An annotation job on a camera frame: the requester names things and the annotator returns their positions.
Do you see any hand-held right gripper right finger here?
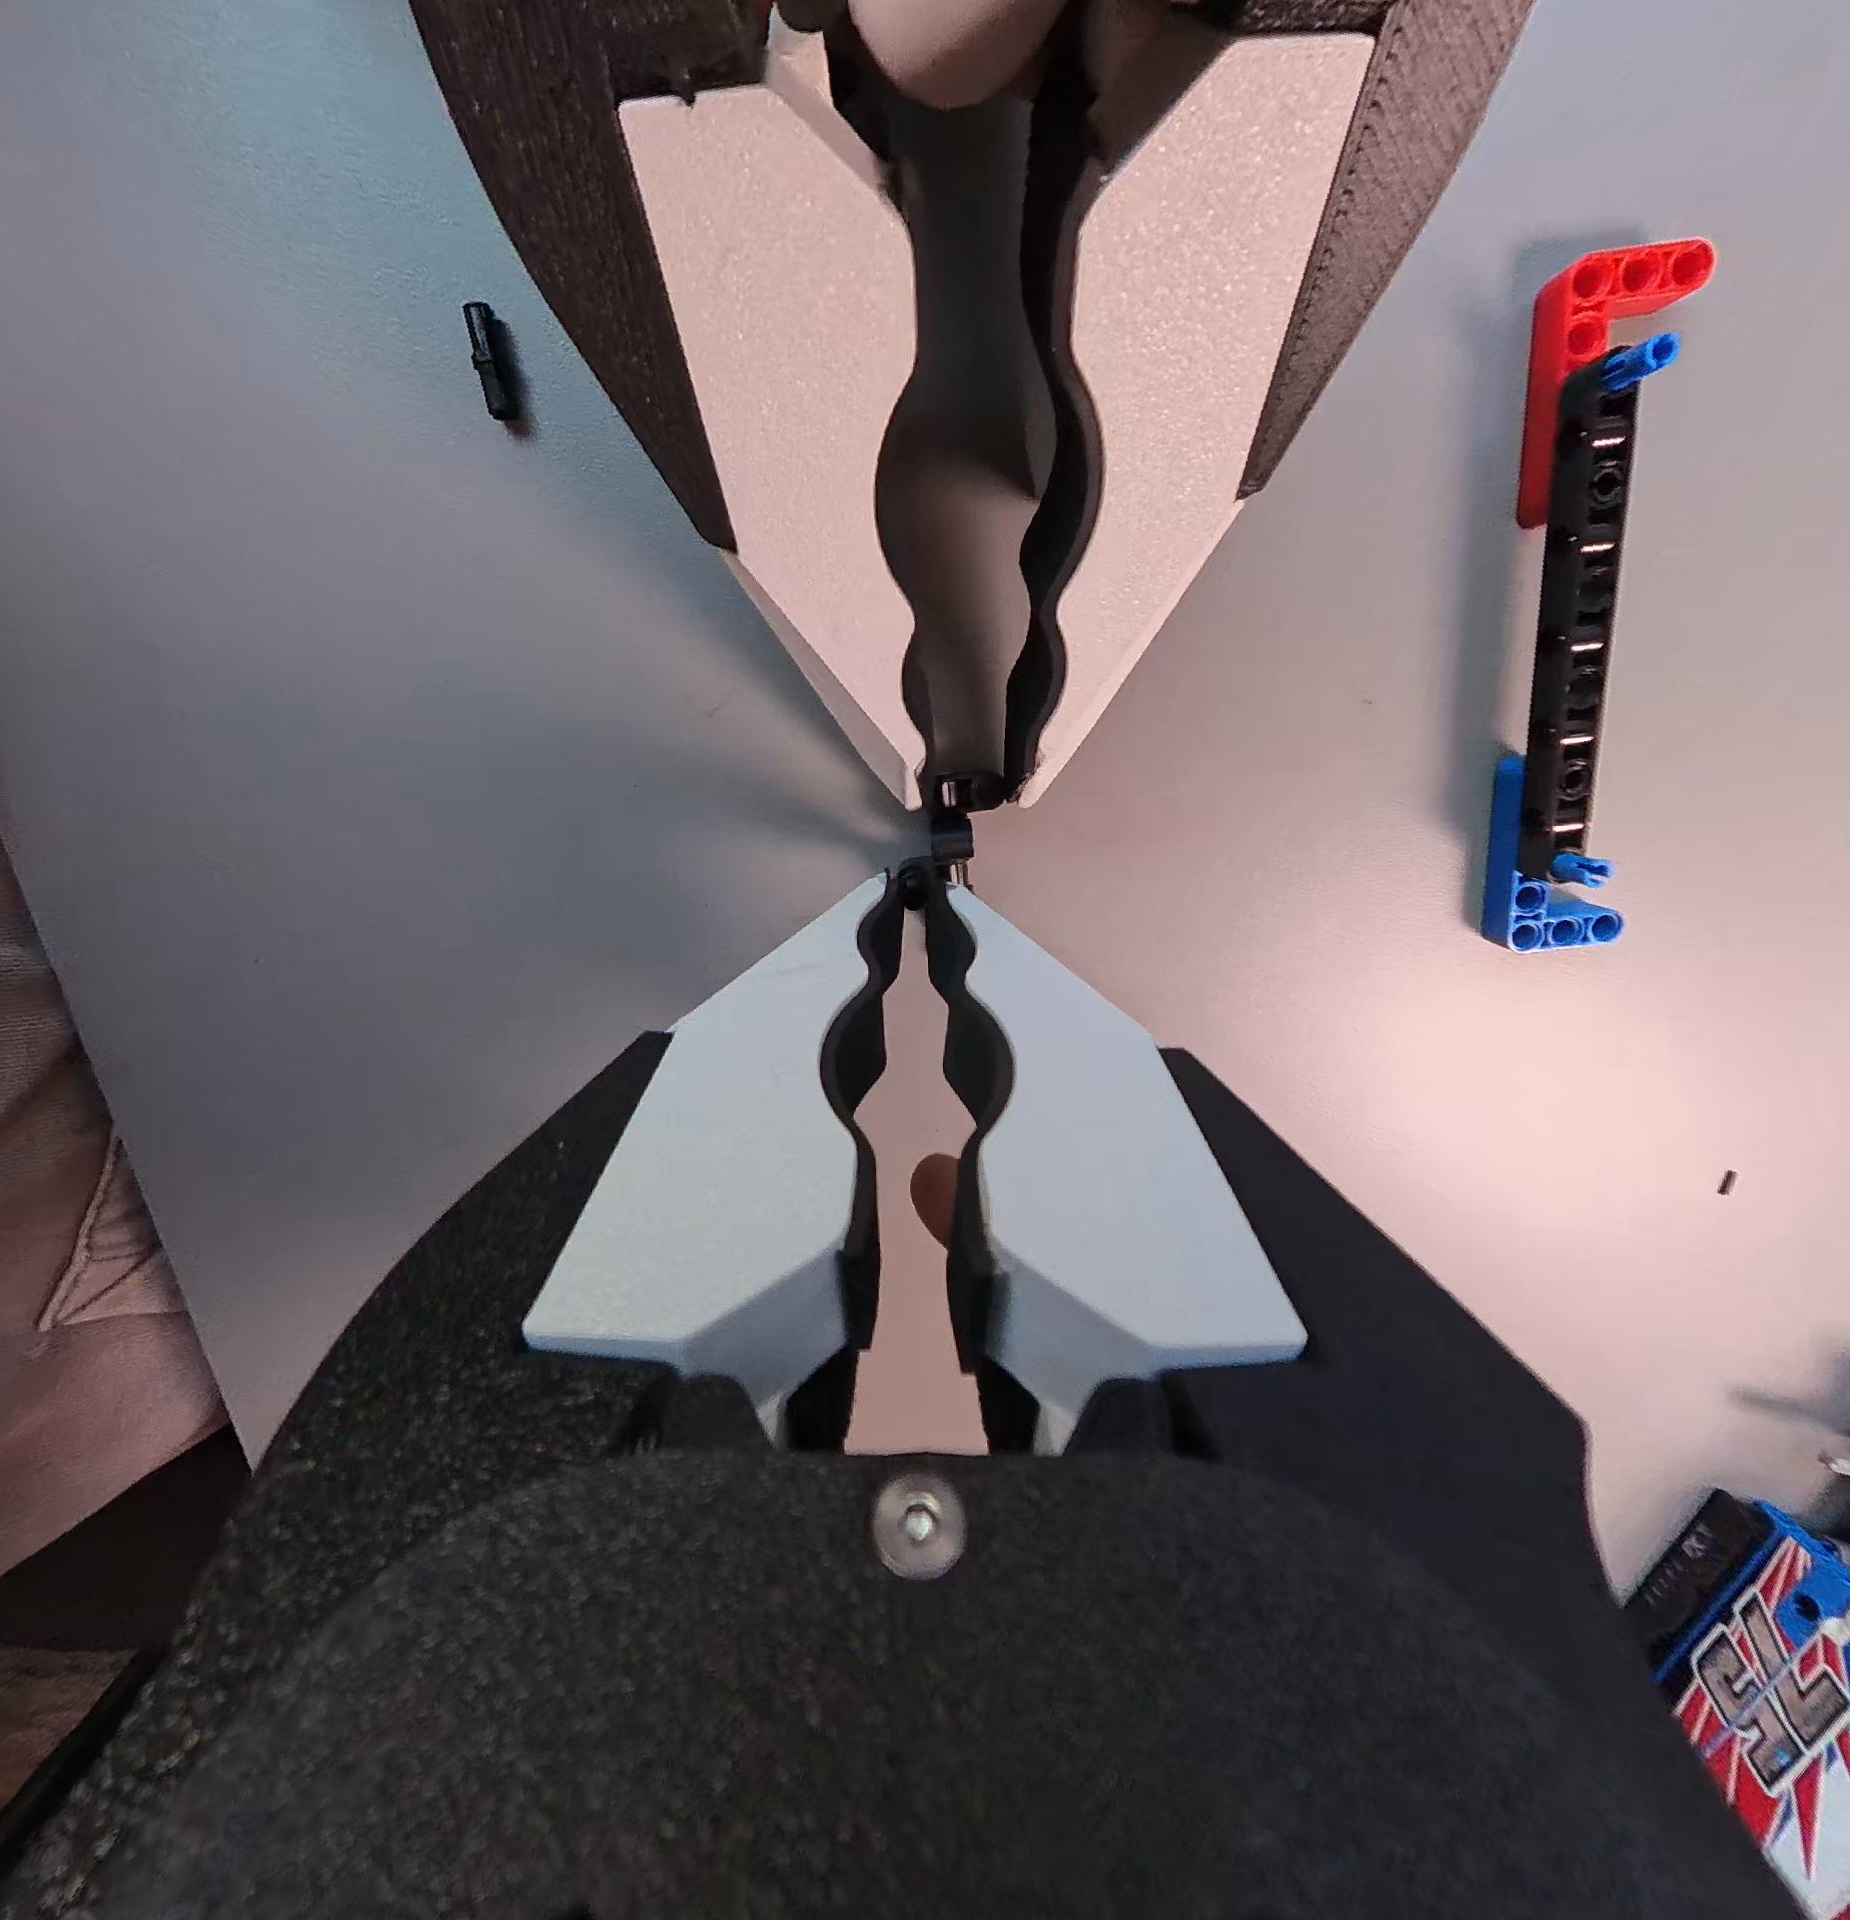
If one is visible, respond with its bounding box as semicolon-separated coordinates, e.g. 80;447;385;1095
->
922;879;1312;1451

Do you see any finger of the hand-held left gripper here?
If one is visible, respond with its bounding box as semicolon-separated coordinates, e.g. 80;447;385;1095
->
616;77;930;816
1000;29;1380;811

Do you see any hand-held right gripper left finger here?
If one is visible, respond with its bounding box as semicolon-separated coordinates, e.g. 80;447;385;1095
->
520;870;907;1451

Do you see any small black lego connector assembly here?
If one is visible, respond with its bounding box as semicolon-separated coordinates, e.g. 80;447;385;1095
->
898;772;1005;912

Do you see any black lego beam assembly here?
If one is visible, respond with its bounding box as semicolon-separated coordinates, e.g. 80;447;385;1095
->
1479;235;1720;955

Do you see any short black lego pin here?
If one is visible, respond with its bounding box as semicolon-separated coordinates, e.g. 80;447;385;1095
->
462;302;525;429

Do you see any lego race car model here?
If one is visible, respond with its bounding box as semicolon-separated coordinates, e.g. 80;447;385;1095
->
1622;1424;1850;1920

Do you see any person's left hand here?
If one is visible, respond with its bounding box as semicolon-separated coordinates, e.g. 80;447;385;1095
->
842;0;1049;111

